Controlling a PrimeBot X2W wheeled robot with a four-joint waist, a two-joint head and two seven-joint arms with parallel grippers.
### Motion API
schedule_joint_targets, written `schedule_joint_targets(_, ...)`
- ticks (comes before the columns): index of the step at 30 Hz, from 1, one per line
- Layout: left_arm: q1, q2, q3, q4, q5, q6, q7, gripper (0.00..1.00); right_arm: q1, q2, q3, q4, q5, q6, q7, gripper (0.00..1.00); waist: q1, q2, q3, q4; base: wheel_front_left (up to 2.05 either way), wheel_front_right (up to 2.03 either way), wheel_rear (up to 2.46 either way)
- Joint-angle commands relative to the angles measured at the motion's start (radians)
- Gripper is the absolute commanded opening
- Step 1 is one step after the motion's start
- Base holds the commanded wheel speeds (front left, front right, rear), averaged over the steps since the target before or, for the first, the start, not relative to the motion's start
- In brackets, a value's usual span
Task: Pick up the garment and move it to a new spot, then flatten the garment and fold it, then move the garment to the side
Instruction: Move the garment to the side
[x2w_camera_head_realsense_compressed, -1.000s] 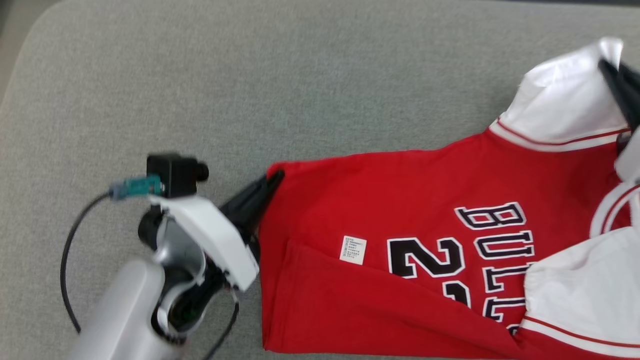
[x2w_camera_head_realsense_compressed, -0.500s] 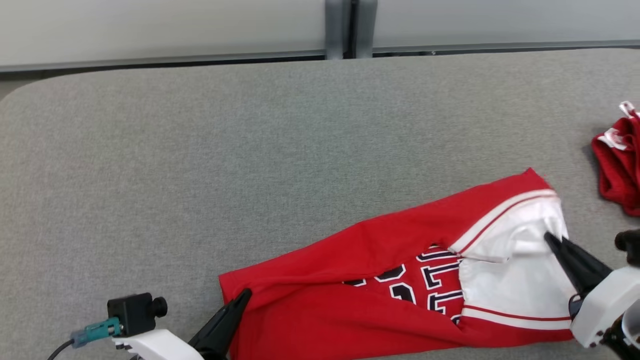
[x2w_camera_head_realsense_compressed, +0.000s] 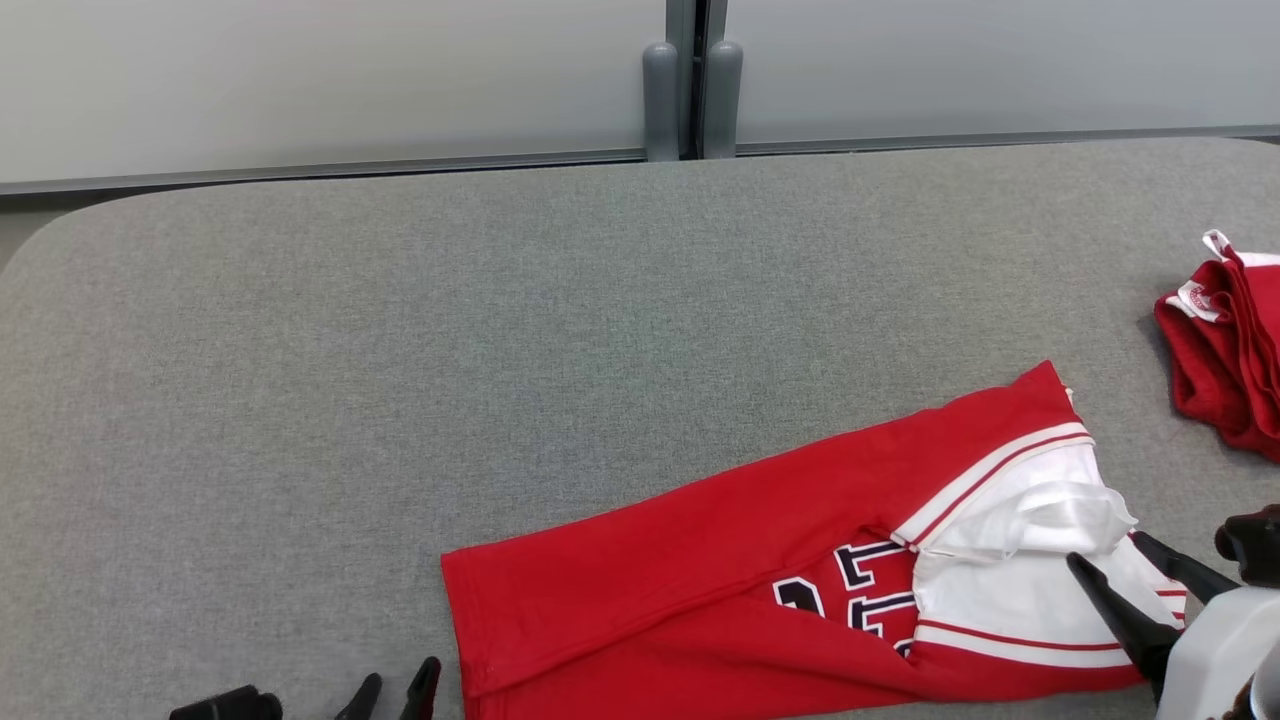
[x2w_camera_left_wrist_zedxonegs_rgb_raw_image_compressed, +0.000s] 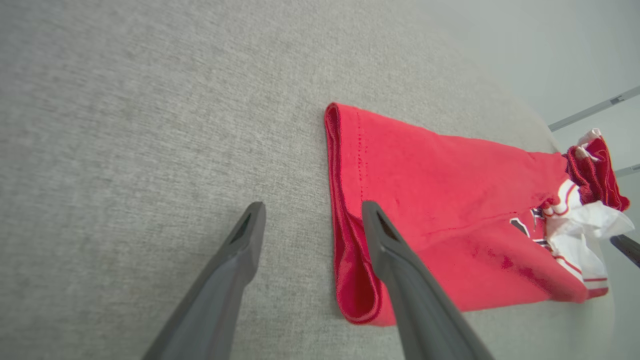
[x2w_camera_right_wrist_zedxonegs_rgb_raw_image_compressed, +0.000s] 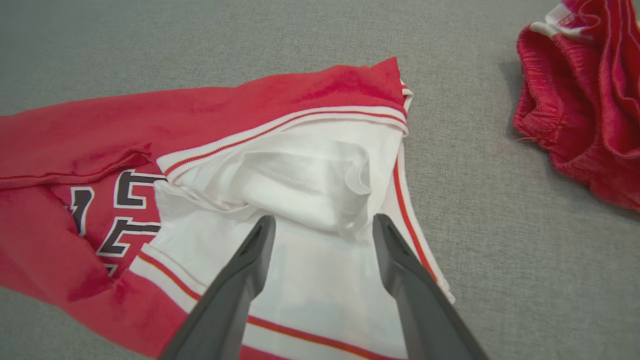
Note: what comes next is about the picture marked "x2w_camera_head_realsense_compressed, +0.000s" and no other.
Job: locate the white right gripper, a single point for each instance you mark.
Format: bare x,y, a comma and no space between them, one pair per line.
1215,650

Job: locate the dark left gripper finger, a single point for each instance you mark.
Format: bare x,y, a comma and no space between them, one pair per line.
422,695
362,700

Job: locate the red shorts with white hem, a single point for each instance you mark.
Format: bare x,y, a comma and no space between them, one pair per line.
1230,370

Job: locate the red and white jersey shirt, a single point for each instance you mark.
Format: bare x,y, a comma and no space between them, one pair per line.
700,560

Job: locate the grey rounded door bumper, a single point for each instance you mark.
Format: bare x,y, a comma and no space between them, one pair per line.
722,100
660,100

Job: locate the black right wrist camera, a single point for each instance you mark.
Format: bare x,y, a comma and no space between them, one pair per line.
1255,545

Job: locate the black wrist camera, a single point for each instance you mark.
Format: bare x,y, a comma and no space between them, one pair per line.
230,705
1255,545

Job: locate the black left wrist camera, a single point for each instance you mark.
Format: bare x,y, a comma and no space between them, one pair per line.
230,705

